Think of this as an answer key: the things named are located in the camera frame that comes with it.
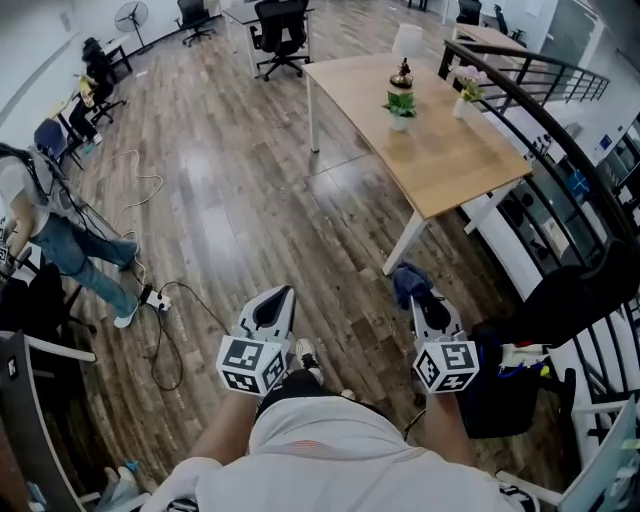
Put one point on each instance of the black standing fan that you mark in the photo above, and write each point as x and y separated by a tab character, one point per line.
132	17

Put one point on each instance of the wooden table with white legs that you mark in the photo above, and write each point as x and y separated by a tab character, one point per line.
440	160

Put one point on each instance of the black metal railing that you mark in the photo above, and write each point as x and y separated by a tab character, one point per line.
560	125

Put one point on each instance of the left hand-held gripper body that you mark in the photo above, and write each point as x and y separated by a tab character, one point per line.
250	365

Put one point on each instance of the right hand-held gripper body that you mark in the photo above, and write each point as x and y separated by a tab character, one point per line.
445	367

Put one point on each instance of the blue chair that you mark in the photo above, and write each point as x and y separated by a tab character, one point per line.
49	137

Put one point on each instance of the person's white shoe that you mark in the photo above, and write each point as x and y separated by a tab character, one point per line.
308	357

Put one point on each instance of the wooden desk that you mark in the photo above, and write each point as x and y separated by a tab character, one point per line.
492	39

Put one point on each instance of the white desk partition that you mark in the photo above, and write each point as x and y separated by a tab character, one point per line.
605	460

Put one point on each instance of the person's right forearm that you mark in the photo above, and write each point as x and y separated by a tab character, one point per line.
447	430

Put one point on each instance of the table lamp with white shade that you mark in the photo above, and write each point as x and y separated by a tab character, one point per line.
406	42

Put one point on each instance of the person's white shirt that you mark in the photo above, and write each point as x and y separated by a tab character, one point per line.
325	460

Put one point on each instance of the pink flowers in white vase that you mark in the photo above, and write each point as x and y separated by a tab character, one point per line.
469	87

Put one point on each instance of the dark desk with white edge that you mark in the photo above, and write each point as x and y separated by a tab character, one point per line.
25	415

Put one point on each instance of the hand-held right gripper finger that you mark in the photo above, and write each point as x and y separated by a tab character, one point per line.
451	317
417	320

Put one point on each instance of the person's black trouser leg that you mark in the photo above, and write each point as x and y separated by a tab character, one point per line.
295	385

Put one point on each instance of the black office chair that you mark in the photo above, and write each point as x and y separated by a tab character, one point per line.
35	300
506	22
280	30
469	11
195	17
575	295

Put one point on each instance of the white power strip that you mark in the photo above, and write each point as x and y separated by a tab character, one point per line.
159	300

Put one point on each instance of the black bag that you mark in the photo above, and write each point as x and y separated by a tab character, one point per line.
505	395

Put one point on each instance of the blue cloth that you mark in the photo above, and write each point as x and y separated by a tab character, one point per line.
411	282

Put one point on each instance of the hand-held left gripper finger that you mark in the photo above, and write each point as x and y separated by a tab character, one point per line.
257	303
289	315

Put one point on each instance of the person's left forearm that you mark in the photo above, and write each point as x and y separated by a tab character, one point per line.
225	425

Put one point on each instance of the green potted plant white pot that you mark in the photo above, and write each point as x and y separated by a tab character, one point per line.
400	107

